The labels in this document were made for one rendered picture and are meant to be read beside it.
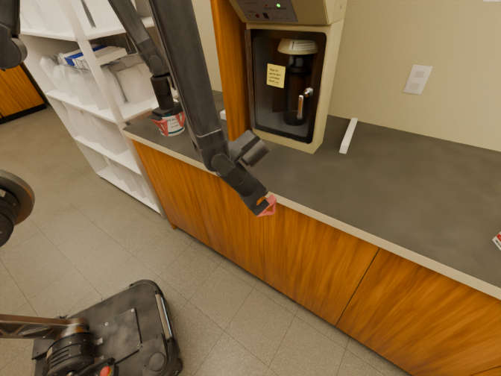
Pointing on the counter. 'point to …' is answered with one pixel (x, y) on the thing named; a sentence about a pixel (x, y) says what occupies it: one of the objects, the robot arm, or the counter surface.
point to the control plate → (268, 10)
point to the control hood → (319, 9)
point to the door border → (250, 77)
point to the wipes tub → (171, 122)
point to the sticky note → (275, 75)
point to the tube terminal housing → (333, 31)
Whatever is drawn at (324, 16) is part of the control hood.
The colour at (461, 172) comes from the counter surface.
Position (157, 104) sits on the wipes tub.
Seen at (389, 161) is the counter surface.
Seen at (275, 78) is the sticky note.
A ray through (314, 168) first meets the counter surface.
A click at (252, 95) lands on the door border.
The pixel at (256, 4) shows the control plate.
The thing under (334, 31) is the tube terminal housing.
